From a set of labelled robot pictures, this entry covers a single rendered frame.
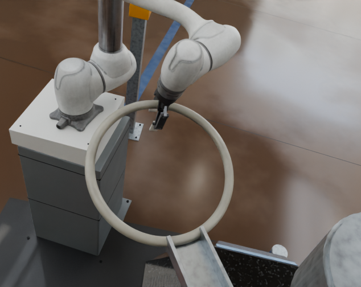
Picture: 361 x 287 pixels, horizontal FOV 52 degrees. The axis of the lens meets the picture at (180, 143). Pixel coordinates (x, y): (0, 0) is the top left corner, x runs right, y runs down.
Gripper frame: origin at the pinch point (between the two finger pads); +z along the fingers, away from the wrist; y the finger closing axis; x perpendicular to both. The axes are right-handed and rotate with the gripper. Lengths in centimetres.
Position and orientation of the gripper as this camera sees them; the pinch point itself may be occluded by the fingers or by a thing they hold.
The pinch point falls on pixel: (154, 117)
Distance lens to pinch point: 136.5
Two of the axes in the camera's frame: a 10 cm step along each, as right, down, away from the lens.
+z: -3.0, 3.8, 8.8
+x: 9.5, 0.7, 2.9
